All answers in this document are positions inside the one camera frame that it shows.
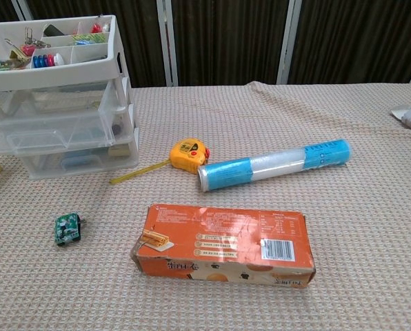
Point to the small blue oval piece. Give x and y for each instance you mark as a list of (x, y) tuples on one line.
[(81, 42)]

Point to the white plastic drawer cabinet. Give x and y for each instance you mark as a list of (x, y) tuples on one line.
[(53, 77)]

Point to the white round magnet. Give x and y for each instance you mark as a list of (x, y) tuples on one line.
[(59, 59)]

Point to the flat blue item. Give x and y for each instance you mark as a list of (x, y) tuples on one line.
[(79, 162)]

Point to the beige woven tablecloth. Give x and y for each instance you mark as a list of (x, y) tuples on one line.
[(88, 293)]

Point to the dark pleated curtain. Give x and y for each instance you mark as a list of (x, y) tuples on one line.
[(226, 34)]

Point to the pale yellow block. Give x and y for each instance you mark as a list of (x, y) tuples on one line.
[(119, 150)]

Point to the yellow tape measure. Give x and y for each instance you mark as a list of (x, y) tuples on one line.
[(186, 155)]

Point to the gold binder clip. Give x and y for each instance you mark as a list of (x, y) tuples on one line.
[(17, 56)]

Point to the red round magnet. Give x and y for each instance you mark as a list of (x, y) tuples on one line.
[(50, 60)]

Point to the patterned binder clip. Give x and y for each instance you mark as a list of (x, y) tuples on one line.
[(2, 64)]

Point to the orange snack carton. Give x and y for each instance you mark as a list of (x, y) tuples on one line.
[(226, 234)]

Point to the clear drawer holding blue item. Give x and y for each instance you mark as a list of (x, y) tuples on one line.
[(47, 165)]

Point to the cling film roll blue label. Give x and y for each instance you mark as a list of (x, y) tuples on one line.
[(226, 172)]

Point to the green circuit board module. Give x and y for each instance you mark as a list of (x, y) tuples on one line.
[(67, 229)]

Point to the black round knob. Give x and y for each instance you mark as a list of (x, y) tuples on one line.
[(116, 129)]

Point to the pink binder clip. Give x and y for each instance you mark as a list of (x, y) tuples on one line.
[(28, 50)]

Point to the small black block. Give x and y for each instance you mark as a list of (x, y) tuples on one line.
[(55, 30)]

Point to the blue round magnet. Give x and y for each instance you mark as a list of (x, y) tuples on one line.
[(38, 62)]

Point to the red pushpin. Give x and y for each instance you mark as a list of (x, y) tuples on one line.
[(96, 28)]

